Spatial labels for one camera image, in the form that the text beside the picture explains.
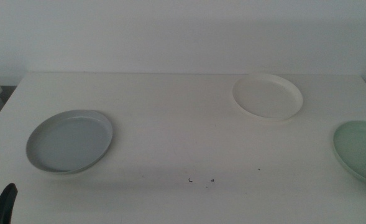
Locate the grey shallow bowl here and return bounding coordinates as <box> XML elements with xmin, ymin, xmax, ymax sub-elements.
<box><xmin>25</xmin><ymin>109</ymin><xmax>114</xmax><ymax>174</ymax></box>

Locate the white shallow bowl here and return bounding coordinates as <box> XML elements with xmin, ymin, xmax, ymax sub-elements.
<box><xmin>232</xmin><ymin>73</ymin><xmax>304</xmax><ymax>121</ymax></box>

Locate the pale green shallow bowl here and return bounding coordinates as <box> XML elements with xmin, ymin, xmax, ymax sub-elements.
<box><xmin>332</xmin><ymin>120</ymin><xmax>366</xmax><ymax>188</ymax></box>

